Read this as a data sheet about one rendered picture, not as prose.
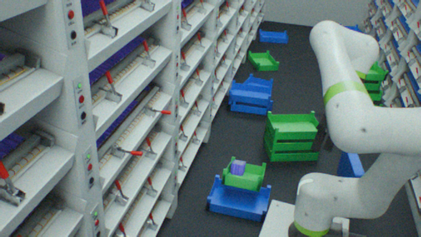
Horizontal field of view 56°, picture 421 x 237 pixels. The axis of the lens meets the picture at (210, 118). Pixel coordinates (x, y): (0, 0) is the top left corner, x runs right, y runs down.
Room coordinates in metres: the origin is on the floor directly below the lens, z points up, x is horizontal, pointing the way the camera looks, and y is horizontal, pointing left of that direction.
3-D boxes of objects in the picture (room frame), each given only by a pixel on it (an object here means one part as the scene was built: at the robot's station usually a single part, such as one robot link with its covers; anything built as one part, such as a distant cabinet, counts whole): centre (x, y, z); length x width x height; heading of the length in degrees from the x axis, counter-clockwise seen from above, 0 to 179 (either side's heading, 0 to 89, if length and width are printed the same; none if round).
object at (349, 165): (1.74, -0.80, 0.10); 0.30 x 0.08 x 0.20; 176
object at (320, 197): (1.00, -0.38, 0.53); 0.16 x 0.13 x 0.19; 89
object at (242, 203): (1.56, -0.18, 0.04); 0.30 x 0.20 x 0.08; 78
